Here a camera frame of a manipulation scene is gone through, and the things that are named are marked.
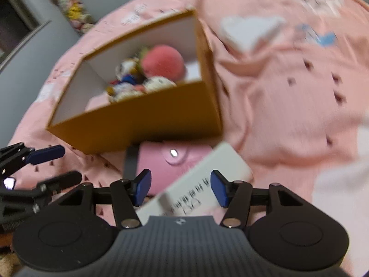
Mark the pink plush peach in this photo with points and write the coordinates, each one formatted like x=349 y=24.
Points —
x=163 y=62

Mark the white printed card box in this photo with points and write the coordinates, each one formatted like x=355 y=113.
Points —
x=196 y=187

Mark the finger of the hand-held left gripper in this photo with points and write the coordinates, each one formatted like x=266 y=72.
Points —
x=66 y=179
x=46 y=153

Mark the pink snap wallet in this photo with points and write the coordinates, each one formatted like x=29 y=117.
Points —
x=161 y=167

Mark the orange cardboard box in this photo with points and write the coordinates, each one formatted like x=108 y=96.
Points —
x=144 y=121

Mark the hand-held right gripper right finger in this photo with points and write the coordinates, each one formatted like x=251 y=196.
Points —
x=219 y=189

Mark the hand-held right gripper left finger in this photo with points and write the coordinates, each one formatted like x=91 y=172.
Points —
x=142 y=186

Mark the pink cloud-print blanket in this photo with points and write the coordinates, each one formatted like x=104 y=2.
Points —
x=288 y=106

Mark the window with grey sill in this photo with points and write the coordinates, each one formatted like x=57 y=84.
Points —
x=14 y=23

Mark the hanging plush toy column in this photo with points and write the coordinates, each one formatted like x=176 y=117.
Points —
x=72 y=8

